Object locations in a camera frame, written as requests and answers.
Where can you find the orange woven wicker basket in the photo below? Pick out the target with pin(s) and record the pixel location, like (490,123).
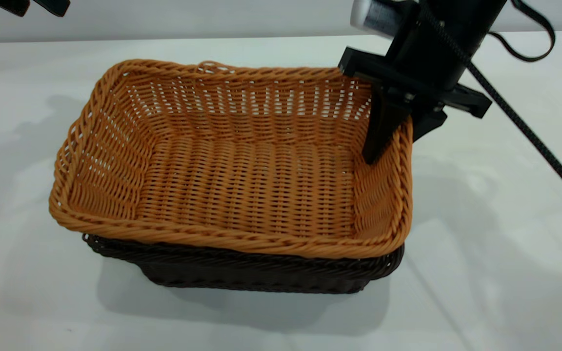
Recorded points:
(242,180)

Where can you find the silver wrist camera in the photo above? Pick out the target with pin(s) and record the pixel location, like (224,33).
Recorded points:
(376,17)

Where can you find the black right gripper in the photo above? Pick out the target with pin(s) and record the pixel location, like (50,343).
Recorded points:
(437,53)

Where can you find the black woven wicker basket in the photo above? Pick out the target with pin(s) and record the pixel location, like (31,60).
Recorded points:
(261,275)

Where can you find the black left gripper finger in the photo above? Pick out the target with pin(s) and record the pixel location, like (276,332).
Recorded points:
(54,6)
(12,6)

